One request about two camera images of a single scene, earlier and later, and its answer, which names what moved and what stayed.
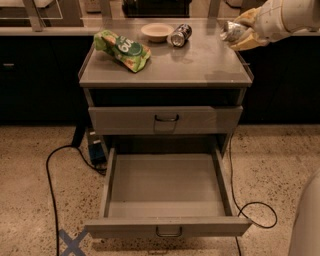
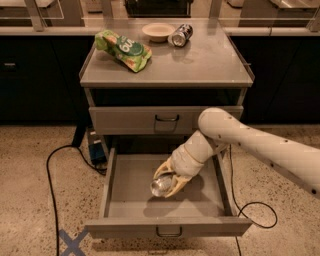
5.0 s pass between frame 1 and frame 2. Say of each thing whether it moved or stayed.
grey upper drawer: stayed
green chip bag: stayed
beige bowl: stayed
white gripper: moved
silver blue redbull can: moved
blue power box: stayed
